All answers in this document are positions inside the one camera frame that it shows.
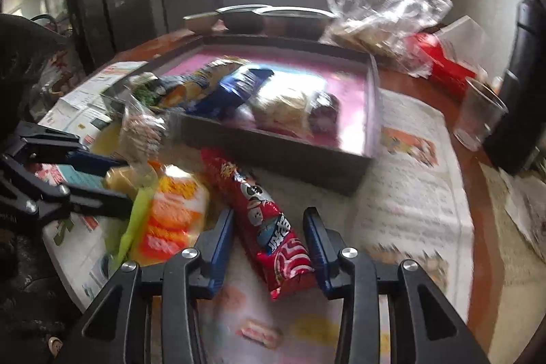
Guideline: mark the long red snack packet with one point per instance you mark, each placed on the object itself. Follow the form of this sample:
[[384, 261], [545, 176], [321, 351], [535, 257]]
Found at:
[[256, 210]]

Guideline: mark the pale yellow snack packet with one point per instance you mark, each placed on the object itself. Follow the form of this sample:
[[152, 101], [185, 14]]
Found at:
[[128, 176]]

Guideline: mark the colourful newspaper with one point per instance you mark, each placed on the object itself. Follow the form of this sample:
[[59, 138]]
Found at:
[[85, 99]]

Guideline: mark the red tissue box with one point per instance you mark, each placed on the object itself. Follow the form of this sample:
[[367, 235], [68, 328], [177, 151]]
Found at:
[[443, 65]]

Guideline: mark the black thermos flask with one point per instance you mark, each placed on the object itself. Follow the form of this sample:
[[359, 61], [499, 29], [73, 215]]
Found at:
[[520, 91]]

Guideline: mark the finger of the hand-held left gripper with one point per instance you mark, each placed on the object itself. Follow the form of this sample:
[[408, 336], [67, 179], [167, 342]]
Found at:
[[94, 161], [94, 202]]

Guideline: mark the orange yellow snack packet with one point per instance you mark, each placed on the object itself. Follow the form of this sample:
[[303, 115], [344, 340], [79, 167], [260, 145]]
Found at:
[[170, 210]]

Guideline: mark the purple round wrapped snack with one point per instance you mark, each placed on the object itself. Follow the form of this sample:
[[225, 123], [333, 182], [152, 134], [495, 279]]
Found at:
[[326, 110]]

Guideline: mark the printed cartoon paper sheet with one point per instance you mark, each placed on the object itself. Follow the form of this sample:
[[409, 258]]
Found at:
[[405, 193]]

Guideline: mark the large metal bowl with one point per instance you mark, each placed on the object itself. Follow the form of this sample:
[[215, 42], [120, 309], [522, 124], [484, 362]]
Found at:
[[290, 25]]

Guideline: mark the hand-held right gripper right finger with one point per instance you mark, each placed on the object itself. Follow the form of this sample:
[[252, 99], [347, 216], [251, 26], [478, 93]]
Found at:
[[315, 244]]

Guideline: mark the clear plastic bag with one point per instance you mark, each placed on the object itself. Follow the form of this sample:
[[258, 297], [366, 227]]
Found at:
[[384, 18]]

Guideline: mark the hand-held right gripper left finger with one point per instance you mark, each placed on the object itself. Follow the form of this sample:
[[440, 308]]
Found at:
[[222, 236]]

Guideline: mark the pink tray with dark rim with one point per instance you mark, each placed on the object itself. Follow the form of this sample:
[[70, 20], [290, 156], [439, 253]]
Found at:
[[298, 69]]

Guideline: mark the blue cookie packet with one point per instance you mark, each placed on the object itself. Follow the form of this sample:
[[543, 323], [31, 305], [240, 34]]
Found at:
[[239, 84]]

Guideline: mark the dark cloth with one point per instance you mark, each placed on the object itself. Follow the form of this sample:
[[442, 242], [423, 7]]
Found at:
[[25, 304]]

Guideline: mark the clear-wrapped brown pastry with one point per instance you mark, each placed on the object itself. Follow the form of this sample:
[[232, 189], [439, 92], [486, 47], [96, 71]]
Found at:
[[286, 106]]

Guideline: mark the clear peanut brittle packet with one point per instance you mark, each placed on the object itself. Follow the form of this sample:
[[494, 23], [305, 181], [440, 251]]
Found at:
[[140, 129]]

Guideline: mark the small beige bowl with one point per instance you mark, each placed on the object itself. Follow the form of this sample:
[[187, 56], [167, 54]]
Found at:
[[200, 23]]

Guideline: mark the green printed snack packet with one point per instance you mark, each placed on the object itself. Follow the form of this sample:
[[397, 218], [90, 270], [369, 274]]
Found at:
[[147, 91]]

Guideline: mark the clear plastic cup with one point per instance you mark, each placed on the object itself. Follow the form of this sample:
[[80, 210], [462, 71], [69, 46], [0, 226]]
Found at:
[[477, 112]]

